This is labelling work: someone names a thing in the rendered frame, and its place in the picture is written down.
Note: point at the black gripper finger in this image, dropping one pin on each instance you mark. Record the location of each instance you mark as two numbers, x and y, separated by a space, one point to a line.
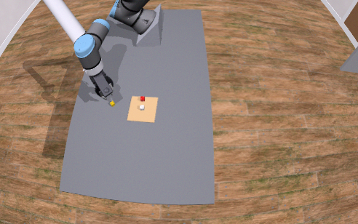
100 94
111 83

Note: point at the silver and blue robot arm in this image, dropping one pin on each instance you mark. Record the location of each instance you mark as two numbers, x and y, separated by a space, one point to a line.
86 47

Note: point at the peach flat mat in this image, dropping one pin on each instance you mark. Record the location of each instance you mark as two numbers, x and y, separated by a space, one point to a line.
148 115

